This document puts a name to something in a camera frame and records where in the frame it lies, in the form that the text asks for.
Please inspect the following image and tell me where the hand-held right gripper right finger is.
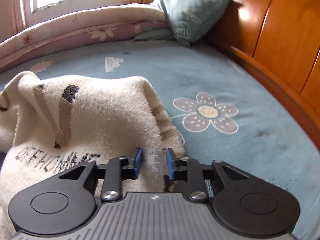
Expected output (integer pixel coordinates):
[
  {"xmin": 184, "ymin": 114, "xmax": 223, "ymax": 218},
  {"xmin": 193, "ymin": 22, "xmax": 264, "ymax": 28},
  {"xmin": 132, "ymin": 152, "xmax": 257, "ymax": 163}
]
[{"xmin": 166, "ymin": 148, "xmax": 250, "ymax": 202}]

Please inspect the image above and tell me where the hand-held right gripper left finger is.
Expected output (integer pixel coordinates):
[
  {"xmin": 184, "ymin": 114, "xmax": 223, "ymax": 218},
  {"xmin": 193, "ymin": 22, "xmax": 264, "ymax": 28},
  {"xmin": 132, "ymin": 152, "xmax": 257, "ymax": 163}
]
[{"xmin": 59, "ymin": 148, "xmax": 143, "ymax": 203}]

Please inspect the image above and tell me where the folded pink floral quilt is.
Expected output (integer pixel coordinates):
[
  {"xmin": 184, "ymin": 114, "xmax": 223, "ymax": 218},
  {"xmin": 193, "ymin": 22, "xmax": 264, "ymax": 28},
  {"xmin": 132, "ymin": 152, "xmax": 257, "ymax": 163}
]
[{"xmin": 0, "ymin": 4, "xmax": 175, "ymax": 73}]

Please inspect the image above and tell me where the wooden headboard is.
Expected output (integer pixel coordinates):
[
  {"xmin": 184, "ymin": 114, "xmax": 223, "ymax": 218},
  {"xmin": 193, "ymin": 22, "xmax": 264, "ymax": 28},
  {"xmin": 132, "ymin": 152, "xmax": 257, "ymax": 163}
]
[{"xmin": 179, "ymin": 0, "xmax": 320, "ymax": 153}]

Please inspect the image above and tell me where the flat teal pillow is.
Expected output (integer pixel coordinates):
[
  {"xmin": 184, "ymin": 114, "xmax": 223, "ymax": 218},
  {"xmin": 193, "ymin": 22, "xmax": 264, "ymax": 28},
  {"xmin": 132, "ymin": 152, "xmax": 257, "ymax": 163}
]
[{"xmin": 133, "ymin": 28, "xmax": 175, "ymax": 42}]

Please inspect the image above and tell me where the teal printed pillow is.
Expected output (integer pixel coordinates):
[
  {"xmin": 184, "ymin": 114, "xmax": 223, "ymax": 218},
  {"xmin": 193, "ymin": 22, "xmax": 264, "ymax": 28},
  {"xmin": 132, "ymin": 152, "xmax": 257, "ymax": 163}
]
[{"xmin": 150, "ymin": 0, "xmax": 233, "ymax": 47}]

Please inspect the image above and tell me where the cream fuzzy sweater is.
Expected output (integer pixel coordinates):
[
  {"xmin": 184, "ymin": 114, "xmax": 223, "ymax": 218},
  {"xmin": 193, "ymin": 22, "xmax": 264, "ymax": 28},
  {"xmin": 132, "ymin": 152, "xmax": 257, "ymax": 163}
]
[{"xmin": 0, "ymin": 71, "xmax": 185, "ymax": 240}]

